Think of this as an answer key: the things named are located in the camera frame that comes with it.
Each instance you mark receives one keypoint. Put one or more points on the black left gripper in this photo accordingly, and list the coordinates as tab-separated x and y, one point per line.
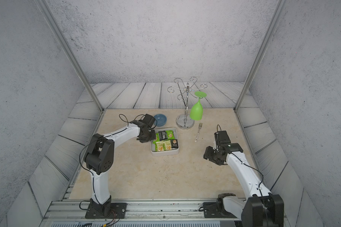
154	137

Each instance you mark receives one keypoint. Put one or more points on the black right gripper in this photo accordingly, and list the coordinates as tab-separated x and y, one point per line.
207	153

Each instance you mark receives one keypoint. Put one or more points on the white plastic storage box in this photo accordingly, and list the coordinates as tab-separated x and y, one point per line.
166	152

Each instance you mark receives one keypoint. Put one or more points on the black cookie packet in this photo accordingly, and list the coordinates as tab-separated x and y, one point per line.
174	144
163	135

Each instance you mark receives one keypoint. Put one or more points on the green cookie packet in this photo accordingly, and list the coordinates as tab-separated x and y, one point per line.
170	135
157	139

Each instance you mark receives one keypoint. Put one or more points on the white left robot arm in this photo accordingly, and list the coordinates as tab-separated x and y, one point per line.
99	157

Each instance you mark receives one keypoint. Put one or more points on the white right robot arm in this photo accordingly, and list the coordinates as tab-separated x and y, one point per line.
260	208

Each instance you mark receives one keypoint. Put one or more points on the green cookie packet in box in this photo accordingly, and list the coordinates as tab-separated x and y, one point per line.
157	139

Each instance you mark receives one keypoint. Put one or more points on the blue ceramic bowl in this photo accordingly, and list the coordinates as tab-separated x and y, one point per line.
160	120

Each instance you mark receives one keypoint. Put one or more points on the pale yellow cookie packet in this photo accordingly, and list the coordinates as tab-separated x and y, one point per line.
167	145

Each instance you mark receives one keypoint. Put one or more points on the silver fork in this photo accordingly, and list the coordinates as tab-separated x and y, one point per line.
198	132

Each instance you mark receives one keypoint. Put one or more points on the chrome wine glass rack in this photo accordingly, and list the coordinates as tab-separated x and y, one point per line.
184	121

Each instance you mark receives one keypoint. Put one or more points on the green plastic wine glass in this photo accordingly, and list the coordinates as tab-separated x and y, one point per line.
196	112

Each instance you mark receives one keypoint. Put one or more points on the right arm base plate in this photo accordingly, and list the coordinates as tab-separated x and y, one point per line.
214	210

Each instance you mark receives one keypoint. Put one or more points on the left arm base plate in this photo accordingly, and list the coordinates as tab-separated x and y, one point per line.
106	211

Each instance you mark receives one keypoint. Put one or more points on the aluminium frame rail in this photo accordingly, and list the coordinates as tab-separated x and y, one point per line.
139	213

